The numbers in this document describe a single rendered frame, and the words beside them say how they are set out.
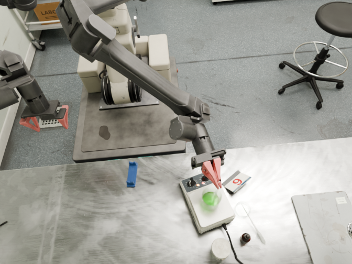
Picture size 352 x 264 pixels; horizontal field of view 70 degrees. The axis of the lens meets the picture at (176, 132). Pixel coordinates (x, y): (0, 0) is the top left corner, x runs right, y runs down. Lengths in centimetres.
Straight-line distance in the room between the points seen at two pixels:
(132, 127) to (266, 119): 108
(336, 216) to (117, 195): 79
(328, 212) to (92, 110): 140
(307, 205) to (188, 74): 164
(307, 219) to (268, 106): 133
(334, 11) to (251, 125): 93
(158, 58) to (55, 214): 106
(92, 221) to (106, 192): 11
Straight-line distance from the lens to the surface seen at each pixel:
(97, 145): 160
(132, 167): 103
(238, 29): 288
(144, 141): 154
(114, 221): 99
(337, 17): 207
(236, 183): 99
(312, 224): 104
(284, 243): 100
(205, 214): 87
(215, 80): 232
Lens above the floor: 169
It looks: 58 degrees down
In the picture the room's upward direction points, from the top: 5 degrees counter-clockwise
